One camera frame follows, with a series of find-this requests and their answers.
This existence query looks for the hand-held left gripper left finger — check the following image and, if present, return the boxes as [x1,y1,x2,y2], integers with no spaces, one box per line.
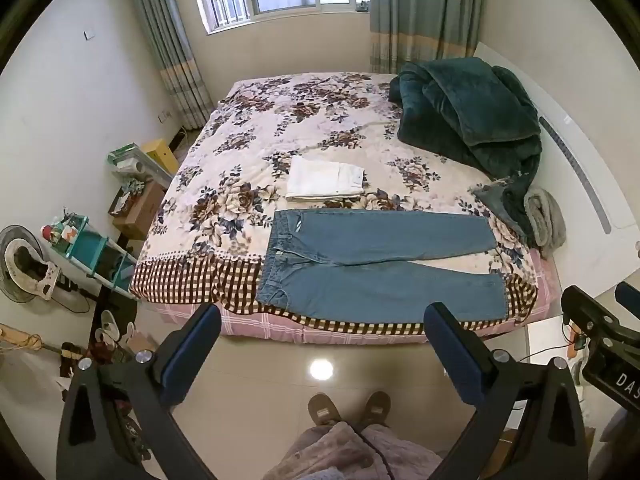
[56,302,223,480]

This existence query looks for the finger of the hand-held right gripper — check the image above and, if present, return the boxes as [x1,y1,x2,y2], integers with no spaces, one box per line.
[560,285,628,346]
[615,281,640,309]

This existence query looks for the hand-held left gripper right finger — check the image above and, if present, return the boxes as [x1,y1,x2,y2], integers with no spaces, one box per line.
[424,302,589,480]

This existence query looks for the blue denim pants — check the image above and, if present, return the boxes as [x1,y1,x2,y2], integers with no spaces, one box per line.
[256,209,508,323]

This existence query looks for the white folded pants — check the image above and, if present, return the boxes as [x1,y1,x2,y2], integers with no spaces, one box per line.
[286,155,366,200]

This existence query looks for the white bed headboard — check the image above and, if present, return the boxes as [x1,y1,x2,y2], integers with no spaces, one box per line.
[472,40,640,293]

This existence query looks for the white bedside table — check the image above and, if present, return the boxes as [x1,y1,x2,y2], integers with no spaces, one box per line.
[525,316,591,403]

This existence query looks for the pink checked bed sheet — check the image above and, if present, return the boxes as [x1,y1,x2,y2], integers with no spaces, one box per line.
[150,247,558,346]

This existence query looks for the white slippers pair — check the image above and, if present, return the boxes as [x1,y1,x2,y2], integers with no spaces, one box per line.
[96,309,138,348]

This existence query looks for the person's right brown slipper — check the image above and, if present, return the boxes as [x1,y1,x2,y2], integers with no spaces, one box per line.
[359,390,393,429]

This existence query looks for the person's brown slipper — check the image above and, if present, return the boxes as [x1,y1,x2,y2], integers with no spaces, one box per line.
[307,393,344,429]
[359,390,393,429]

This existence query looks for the grey fleece cloth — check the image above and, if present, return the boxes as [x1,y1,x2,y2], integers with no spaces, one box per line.
[523,187,567,250]

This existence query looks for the person's left brown slipper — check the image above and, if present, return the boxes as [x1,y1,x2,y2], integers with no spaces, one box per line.
[307,393,344,429]

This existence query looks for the teal storage cart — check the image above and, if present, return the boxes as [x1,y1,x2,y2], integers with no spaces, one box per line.
[46,211,139,294]

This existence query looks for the brown cardboard box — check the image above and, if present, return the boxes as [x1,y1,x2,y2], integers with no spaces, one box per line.
[111,180,167,241]

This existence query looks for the standing fan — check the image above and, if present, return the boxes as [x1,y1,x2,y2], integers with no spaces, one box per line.
[0,225,92,315]

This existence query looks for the yellow box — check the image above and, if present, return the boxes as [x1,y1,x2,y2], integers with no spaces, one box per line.
[141,138,180,177]

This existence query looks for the green and white box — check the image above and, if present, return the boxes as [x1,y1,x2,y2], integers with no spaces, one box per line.
[106,143,173,187]

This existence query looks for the floral checked bed blanket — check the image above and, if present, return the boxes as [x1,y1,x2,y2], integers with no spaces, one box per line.
[129,71,538,336]

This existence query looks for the dark green plush blanket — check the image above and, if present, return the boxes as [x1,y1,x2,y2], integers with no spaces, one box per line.
[387,56,543,248]

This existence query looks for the grey-green curtain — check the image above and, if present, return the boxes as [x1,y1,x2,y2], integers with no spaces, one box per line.
[125,0,216,131]
[369,0,481,75]

